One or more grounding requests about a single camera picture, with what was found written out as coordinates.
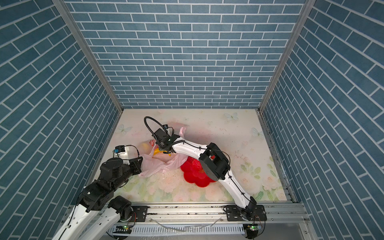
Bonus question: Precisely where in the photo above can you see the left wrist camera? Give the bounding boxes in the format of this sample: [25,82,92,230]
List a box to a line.
[113,145,130,160]

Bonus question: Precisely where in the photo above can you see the red flower-shaped plate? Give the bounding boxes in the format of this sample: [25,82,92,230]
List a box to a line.
[181,157,215,188]

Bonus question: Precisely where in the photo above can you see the aluminium front rail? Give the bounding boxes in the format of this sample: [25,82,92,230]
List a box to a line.
[133,201,310,225]

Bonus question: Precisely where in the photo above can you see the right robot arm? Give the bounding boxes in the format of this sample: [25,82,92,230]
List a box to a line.
[151,129,257,221]

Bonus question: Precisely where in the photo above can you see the yellow fake pepper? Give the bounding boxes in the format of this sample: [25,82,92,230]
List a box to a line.
[154,148,171,156]

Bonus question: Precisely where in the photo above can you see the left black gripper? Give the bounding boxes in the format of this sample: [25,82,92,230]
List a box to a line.
[111,155,145,193]

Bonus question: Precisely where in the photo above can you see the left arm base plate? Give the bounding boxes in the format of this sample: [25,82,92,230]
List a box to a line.
[130,206,149,223]

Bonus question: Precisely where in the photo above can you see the pink plastic bag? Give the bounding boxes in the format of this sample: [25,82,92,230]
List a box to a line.
[138,140,188,178]

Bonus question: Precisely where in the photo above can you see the yellow fake fruit in bag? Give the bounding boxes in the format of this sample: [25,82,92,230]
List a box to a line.
[141,142,153,152]

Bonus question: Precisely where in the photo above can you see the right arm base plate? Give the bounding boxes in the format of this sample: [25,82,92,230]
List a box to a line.
[223,205,267,222]

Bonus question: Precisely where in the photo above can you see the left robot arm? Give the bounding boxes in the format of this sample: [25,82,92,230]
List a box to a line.
[53,157,148,240]

